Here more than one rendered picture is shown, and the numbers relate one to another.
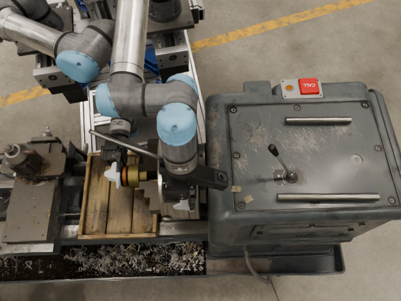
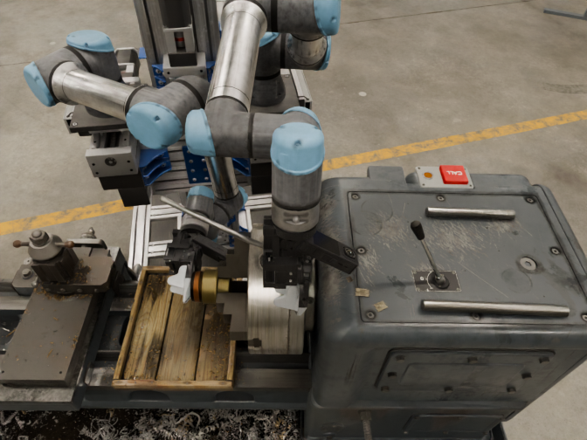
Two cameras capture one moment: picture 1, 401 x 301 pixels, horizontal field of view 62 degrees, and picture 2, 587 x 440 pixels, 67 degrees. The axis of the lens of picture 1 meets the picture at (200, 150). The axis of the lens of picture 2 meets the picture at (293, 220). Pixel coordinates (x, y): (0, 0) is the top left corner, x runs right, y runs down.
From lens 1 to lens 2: 24 cm
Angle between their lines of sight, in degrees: 16
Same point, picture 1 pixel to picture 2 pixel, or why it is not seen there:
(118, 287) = not seen: outside the picture
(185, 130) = (312, 149)
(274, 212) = (419, 326)
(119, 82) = (220, 106)
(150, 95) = (261, 122)
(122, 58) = (225, 82)
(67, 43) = (145, 95)
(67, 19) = not seen: hidden behind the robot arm
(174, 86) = (293, 115)
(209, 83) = not seen: hidden behind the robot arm
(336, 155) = (500, 257)
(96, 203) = (146, 336)
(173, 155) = (290, 193)
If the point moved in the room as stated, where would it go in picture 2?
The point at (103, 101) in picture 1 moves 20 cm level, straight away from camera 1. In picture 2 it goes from (196, 127) to (159, 65)
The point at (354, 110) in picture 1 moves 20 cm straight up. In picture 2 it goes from (517, 204) to (556, 138)
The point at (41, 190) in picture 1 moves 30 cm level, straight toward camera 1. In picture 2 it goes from (69, 308) to (152, 371)
